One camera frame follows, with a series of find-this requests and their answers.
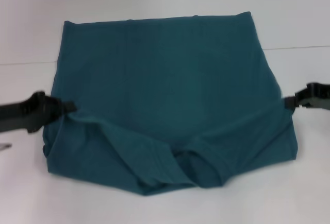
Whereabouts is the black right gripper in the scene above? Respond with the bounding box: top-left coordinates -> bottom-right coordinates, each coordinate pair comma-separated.
284,82 -> 330,111

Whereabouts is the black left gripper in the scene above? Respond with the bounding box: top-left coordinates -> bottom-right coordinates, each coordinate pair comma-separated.
0,91 -> 79,134

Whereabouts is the teal blue FREE t-shirt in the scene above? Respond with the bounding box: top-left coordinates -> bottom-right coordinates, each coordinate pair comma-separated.
42,11 -> 300,196

